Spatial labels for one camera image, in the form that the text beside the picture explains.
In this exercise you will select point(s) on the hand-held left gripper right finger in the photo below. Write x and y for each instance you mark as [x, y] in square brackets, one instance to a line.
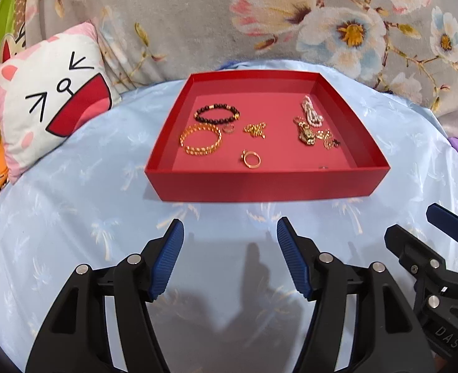
[291, 256]

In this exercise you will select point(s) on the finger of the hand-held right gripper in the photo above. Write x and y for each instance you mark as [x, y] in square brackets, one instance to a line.
[411, 248]
[446, 219]

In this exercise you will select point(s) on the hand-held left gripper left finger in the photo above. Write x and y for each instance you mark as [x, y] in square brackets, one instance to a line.
[166, 260]

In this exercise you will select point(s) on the red jewelry tray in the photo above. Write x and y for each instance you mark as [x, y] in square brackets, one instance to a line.
[283, 155]

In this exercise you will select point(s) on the gold earring pair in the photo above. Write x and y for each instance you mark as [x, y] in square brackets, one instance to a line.
[328, 140]

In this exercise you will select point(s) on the light blue printed bedsheet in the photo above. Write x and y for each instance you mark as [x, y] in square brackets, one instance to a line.
[96, 209]

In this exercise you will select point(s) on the gold hair clip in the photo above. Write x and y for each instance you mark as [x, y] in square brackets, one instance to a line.
[306, 134]

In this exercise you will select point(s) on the white cat face pillow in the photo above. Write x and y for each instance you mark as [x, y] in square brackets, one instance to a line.
[50, 77]

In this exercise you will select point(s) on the grey floral blanket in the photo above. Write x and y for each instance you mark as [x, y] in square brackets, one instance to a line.
[198, 27]

